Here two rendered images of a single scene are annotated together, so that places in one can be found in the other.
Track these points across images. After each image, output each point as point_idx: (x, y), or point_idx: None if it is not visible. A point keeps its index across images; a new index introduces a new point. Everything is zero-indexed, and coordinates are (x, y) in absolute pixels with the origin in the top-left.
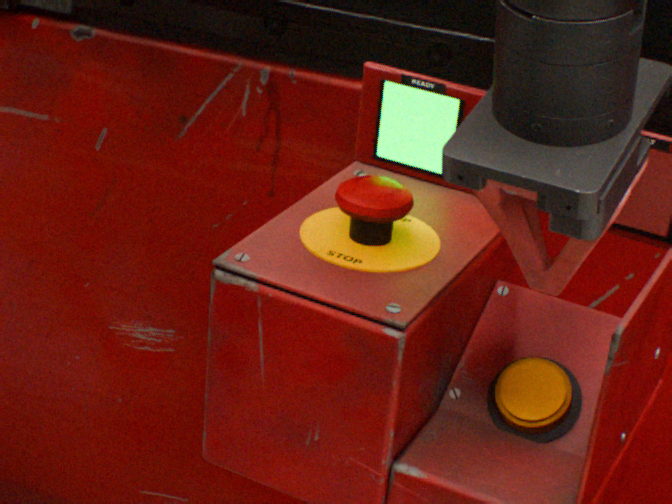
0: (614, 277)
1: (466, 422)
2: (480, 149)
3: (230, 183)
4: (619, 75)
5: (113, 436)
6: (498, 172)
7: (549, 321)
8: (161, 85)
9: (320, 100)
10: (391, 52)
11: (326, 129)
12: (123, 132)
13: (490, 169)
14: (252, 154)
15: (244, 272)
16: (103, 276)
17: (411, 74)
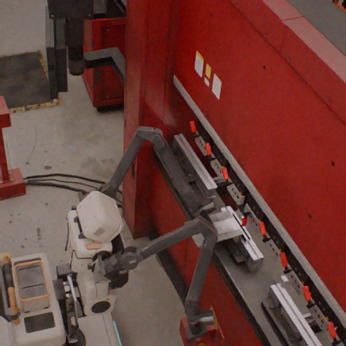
0: (246, 337)
1: (196, 344)
2: (186, 329)
3: (221, 293)
4: (194, 332)
5: (209, 307)
6: (185, 332)
7: (209, 340)
8: (218, 278)
9: (229, 294)
10: (234, 296)
11: (229, 297)
12: (215, 278)
13: (185, 331)
14: (224, 292)
15: (182, 320)
16: (211, 290)
17: (212, 309)
